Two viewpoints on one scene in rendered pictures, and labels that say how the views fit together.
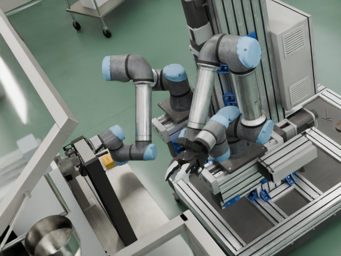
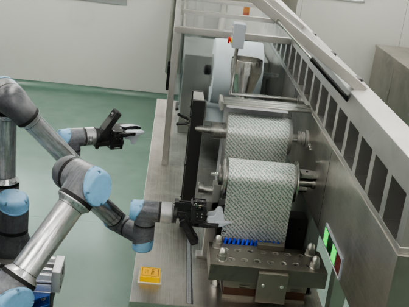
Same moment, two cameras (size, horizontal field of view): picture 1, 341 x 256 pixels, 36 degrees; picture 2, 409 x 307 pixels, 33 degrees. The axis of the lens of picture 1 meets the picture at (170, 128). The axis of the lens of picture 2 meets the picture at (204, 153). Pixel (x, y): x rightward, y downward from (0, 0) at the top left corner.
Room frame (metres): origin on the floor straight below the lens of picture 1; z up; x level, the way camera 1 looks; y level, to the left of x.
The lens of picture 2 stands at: (4.02, 0.92, 2.14)
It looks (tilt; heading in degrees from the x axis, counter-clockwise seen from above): 20 degrees down; 192
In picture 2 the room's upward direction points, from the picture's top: 7 degrees clockwise
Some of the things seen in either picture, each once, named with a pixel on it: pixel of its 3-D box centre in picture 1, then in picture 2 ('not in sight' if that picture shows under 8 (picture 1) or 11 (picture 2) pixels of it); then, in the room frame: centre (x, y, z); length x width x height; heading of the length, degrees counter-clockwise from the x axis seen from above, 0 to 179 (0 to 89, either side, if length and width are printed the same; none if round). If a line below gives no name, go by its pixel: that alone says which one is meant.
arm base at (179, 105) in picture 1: (181, 95); not in sight; (2.32, -0.11, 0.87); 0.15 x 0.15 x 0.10
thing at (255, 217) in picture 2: not in sight; (255, 218); (1.76, 0.64, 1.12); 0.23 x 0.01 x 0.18; 106
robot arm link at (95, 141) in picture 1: (96, 145); (167, 212); (1.84, 0.34, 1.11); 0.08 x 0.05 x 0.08; 16
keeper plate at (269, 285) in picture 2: not in sight; (271, 287); (1.94, 0.75, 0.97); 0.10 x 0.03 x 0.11; 106
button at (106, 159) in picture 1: (109, 159); (150, 275); (1.95, 0.33, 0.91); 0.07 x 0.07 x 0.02; 16
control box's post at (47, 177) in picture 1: (55, 191); (234, 70); (1.19, 0.39, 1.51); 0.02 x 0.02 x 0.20
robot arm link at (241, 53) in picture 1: (247, 92); (5, 147); (1.75, -0.36, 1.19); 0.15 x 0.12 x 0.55; 43
